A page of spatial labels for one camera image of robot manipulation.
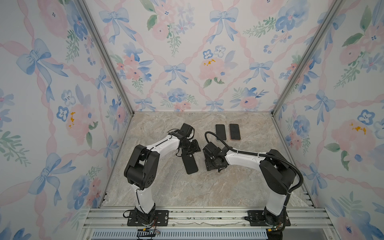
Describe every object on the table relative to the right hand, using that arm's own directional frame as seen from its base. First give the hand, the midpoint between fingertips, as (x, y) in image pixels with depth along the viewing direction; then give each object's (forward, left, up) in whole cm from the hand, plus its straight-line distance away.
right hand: (211, 164), depth 93 cm
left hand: (+6, +7, +7) cm, 12 cm away
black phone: (+24, -18, +1) cm, 30 cm away
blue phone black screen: (+26, -9, -1) cm, 28 cm away
